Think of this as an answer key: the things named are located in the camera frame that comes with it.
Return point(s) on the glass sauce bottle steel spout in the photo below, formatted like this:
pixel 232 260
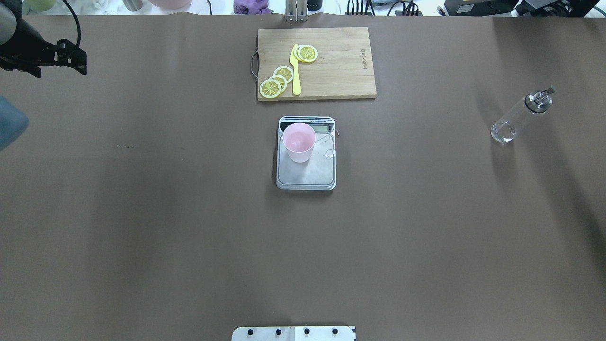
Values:
pixel 528 109

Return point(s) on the bamboo cutting board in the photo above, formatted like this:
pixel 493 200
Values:
pixel 343 70

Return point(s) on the lemon slice far end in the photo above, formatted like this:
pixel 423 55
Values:
pixel 269 89

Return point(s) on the purple cloth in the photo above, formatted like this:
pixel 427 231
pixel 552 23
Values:
pixel 251 7

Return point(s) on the aluminium frame post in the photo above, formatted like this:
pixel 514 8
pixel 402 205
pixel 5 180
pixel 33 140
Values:
pixel 296 11

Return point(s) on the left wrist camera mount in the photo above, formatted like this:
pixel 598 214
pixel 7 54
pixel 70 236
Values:
pixel 70 55

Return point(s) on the silver digital kitchen scale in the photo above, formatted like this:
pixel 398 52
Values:
pixel 319 172

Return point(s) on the green bottle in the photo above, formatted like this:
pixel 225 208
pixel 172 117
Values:
pixel 40 5

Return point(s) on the black water bottle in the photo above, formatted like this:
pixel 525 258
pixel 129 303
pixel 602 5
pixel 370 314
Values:
pixel 314 5

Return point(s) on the yellow plastic knife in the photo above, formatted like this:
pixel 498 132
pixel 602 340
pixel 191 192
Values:
pixel 293 60

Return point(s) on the black power strip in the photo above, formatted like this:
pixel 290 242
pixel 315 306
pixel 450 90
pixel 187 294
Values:
pixel 388 8

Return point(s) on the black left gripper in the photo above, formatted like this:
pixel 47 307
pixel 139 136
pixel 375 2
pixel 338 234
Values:
pixel 29 46

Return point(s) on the lemon slice near knife blade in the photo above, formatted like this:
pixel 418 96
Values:
pixel 306 53

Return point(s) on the white pedestal column base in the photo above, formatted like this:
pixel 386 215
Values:
pixel 295 333

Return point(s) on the pink plastic cup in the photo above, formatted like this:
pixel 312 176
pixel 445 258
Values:
pixel 299 140

